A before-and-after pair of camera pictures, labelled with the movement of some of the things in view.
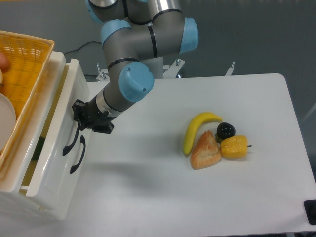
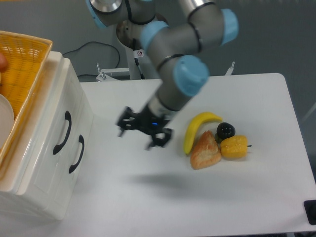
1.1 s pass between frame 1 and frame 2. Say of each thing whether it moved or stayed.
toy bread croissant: stayed
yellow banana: stayed
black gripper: moved
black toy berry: stayed
